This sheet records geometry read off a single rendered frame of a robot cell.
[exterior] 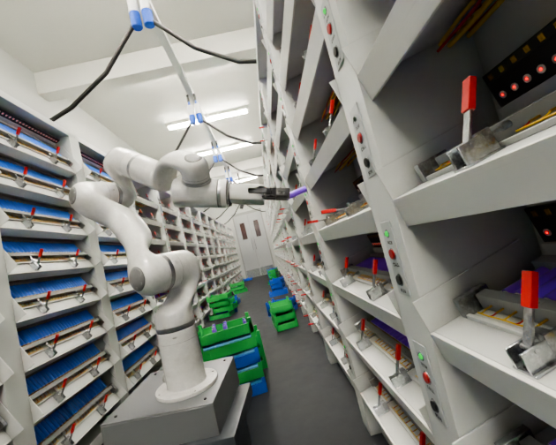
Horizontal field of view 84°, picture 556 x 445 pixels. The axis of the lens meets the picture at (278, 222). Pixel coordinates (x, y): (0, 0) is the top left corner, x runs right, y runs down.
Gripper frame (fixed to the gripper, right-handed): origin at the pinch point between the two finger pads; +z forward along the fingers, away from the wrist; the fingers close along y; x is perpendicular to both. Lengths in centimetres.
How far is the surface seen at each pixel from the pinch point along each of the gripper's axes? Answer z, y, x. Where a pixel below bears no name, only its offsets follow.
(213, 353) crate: -32, -79, -71
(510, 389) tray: 20, 58, -30
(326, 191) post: 17.8, -25.6, 6.1
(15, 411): -93, -29, -74
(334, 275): 20.8, -25.2, -25.4
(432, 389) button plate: 21, 41, -38
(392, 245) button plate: 15.8, 40.4, -15.5
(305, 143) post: 10.2, -25.7, 24.6
